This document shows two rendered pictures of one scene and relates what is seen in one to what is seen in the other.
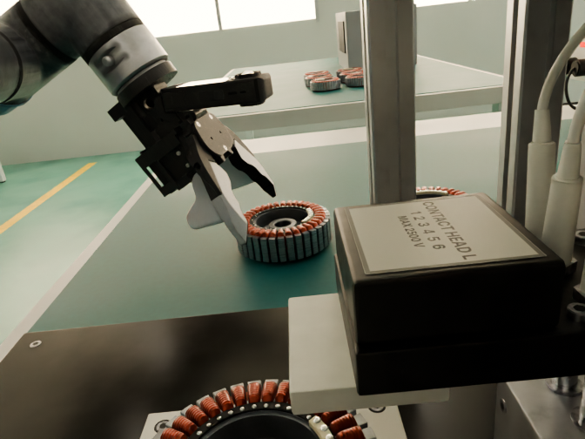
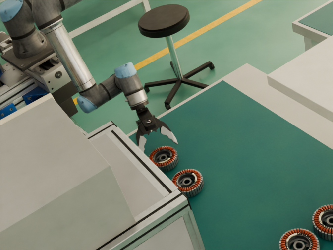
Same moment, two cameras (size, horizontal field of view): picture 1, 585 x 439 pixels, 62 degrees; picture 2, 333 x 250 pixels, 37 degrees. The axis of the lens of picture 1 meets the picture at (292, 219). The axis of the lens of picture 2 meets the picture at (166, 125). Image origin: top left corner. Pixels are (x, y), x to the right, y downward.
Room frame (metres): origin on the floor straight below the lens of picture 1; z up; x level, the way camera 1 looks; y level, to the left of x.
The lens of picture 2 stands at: (0.04, -1.32, 2.03)
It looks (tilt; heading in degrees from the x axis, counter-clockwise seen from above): 38 degrees down; 68
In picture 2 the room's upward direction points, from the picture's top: 18 degrees counter-clockwise
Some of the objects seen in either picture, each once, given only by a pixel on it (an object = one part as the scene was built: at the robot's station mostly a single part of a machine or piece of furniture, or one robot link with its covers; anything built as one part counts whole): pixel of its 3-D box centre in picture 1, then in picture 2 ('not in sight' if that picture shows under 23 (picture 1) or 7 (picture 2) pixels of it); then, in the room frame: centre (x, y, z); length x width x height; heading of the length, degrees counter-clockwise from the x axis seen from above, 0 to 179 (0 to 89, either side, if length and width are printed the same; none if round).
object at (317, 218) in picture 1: (283, 229); (163, 158); (0.52, 0.01, 0.77); 0.11 x 0.11 x 0.04
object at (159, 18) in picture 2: not in sight; (175, 51); (1.35, 1.34, 0.28); 0.54 x 0.49 x 0.56; 88
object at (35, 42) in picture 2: not in sight; (26, 39); (0.39, 0.80, 1.09); 0.15 x 0.15 x 0.10
